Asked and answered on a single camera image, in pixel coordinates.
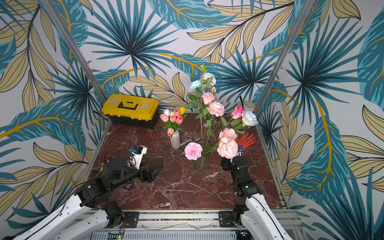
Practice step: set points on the pink carnation flower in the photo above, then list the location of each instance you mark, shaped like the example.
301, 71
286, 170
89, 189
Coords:
193, 151

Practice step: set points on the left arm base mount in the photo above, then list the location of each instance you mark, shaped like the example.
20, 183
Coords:
122, 220

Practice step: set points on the aluminium front rail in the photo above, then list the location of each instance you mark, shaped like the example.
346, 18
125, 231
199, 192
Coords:
194, 220

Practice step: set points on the tall pink white flower spray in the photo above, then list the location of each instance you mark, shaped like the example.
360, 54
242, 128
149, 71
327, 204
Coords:
202, 99

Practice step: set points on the tulip bouquet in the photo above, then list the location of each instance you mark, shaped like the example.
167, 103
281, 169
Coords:
173, 119

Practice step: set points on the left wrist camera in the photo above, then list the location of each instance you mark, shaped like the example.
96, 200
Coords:
136, 155

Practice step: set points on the red glove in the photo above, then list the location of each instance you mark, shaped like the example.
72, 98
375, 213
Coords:
246, 140

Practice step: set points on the clear glass vase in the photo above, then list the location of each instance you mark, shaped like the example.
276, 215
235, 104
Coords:
202, 163

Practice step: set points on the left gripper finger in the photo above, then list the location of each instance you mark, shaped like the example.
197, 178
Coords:
155, 171
153, 163

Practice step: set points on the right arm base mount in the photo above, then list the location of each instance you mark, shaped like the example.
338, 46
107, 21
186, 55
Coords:
231, 219

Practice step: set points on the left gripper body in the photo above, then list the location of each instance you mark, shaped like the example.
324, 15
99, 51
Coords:
142, 175

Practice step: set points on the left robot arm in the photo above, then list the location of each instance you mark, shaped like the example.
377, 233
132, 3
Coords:
88, 209

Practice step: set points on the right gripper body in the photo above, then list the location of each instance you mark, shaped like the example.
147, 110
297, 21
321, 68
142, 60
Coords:
227, 163

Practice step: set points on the yellow black toolbox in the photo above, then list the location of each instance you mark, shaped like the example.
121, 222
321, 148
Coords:
132, 111

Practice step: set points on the white rose stem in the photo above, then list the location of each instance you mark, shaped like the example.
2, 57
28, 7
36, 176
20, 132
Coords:
247, 120

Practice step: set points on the white ribbed vase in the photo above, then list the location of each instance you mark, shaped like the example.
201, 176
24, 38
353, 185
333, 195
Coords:
175, 140

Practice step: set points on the magenta rose stem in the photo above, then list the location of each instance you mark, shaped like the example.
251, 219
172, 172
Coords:
227, 122

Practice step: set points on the light pink peony bunch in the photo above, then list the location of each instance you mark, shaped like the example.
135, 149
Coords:
226, 146

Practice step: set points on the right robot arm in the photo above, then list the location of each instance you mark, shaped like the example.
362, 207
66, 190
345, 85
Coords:
253, 215

